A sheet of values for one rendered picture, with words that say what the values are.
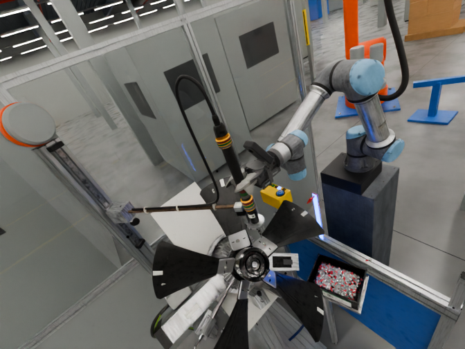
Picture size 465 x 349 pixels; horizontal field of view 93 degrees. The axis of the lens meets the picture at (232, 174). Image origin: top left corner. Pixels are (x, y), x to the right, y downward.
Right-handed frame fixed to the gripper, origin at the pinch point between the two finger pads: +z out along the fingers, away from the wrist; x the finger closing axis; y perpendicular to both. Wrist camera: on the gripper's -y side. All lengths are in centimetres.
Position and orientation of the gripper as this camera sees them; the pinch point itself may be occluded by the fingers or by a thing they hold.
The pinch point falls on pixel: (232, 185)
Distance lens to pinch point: 70.6
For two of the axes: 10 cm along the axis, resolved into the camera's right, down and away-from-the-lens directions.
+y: 3.1, 7.9, 5.3
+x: -6.1, -2.7, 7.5
